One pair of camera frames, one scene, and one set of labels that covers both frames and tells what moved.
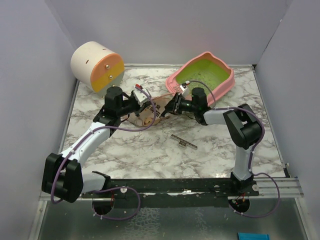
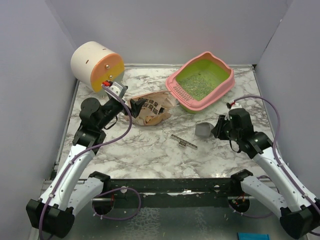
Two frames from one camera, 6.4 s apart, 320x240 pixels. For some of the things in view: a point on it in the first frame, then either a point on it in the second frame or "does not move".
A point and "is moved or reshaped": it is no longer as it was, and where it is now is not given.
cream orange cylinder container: (96, 66) does not move
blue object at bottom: (252, 236) does not move
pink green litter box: (205, 71) does not move
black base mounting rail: (173, 192) does not move
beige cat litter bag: (147, 117) is moved or reshaped
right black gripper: (174, 106) → (218, 130)
